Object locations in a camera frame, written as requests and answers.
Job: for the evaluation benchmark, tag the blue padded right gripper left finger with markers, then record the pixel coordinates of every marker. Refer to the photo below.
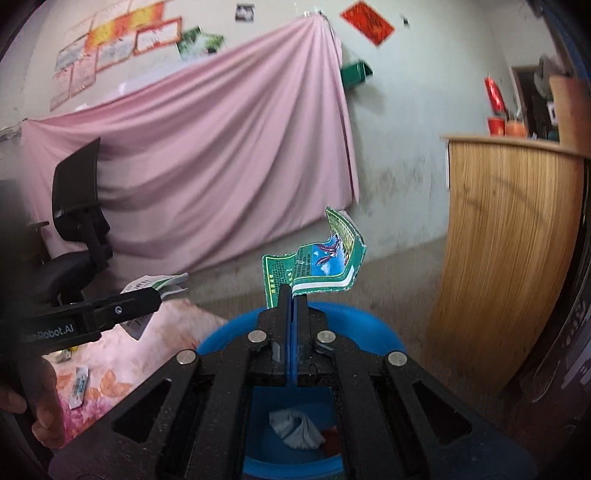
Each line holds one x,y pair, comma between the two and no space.
272,363

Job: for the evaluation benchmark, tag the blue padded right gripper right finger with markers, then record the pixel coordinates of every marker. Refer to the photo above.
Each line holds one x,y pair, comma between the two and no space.
308,363

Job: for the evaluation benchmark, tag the green snack wrapper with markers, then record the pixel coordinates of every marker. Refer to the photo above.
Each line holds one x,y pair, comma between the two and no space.
318,267

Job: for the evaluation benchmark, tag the white paper trash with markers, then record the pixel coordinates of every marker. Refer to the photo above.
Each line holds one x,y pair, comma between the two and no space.
149,292

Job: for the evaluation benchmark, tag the blue plastic trash bin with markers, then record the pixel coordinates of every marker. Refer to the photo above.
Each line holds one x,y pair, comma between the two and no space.
267,457

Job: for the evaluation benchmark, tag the person's left hand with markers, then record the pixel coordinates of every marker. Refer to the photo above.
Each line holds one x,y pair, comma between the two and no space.
42,397

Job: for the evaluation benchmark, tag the black office chair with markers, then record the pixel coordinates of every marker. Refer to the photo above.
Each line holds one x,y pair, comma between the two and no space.
78,218

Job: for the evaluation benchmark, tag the small white sachet packet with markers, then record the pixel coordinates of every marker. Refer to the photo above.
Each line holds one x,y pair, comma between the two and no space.
77,394

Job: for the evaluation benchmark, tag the pink floral table cloth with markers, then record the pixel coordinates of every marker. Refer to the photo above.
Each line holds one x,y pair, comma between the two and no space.
117,364

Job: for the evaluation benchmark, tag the grey crumpled cloth in bin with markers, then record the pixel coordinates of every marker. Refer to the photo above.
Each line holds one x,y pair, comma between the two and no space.
295,429

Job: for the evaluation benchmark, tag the pink hanging cloth sheet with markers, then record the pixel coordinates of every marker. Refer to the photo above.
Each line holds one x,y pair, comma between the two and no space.
215,160

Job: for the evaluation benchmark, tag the wooden cabinet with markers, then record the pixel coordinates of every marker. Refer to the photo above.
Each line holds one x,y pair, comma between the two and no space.
514,214

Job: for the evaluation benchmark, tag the green hanging dustpan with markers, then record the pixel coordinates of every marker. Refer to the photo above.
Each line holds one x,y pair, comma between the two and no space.
355,74

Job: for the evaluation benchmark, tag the red cup on cabinet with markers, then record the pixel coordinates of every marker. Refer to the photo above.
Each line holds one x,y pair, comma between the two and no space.
496,126

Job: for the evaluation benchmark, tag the orange cup on cabinet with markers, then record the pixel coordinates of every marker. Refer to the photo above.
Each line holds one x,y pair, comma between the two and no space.
515,128

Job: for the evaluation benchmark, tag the green photo poster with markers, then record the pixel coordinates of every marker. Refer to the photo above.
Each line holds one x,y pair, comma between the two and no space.
195,43

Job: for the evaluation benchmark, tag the red diamond paper poster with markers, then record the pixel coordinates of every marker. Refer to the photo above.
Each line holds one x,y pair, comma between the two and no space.
368,22

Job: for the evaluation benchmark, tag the small framed wall picture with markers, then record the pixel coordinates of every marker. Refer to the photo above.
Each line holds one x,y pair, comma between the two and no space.
245,12

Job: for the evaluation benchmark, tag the wall certificates cluster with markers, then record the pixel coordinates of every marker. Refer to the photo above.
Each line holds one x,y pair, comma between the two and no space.
111,36

